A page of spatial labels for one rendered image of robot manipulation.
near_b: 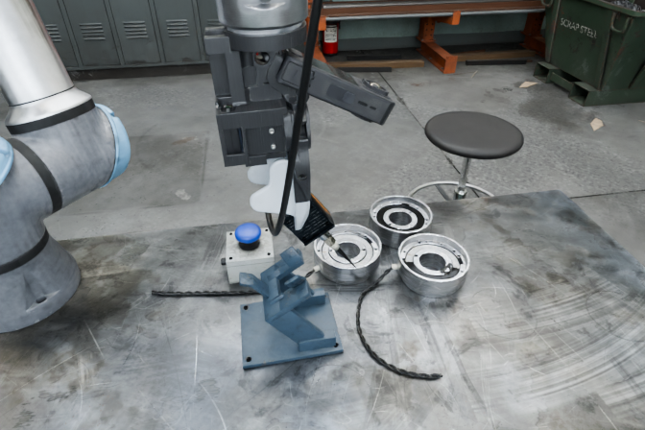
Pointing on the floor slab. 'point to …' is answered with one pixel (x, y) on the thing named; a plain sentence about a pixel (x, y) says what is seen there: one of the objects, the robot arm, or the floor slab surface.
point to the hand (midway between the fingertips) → (301, 209)
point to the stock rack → (490, 5)
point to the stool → (470, 143)
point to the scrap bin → (595, 41)
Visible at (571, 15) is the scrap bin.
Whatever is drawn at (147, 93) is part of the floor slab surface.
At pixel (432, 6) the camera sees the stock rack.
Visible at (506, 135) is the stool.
